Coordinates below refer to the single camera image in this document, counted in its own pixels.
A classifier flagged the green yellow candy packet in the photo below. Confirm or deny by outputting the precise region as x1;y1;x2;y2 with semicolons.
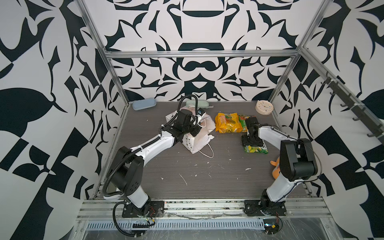
244;141;269;154

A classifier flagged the green snack packet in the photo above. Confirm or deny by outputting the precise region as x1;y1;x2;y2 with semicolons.
239;114;250;133

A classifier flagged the cartoon animal paper bag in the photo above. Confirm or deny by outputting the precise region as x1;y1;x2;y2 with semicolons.
182;108;215;159

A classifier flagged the yellow snack packet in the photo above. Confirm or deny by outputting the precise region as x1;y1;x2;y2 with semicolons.
215;113;243;134

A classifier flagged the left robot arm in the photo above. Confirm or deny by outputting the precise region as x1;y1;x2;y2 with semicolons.
102;94;203;216

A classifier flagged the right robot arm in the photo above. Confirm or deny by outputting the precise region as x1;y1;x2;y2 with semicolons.
242;117;319;216

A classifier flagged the round beige clock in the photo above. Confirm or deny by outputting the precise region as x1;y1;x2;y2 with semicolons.
255;100;274;116

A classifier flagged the orange fish toy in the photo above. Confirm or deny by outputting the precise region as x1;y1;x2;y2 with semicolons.
270;158;281;180

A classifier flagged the small circuit board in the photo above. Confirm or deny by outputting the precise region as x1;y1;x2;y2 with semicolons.
263;219;282;236

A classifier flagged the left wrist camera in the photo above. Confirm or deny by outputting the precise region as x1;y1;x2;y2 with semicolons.
196;108;206;122

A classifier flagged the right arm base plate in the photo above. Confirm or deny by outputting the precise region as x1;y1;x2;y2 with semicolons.
244;200;287;217

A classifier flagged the white cable duct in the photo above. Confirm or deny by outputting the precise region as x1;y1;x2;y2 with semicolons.
85;218;266;231

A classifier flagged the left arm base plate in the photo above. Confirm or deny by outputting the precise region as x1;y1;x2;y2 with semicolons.
122;201;165;218

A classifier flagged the black hook rail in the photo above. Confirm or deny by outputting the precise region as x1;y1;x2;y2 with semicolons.
322;71;384;145

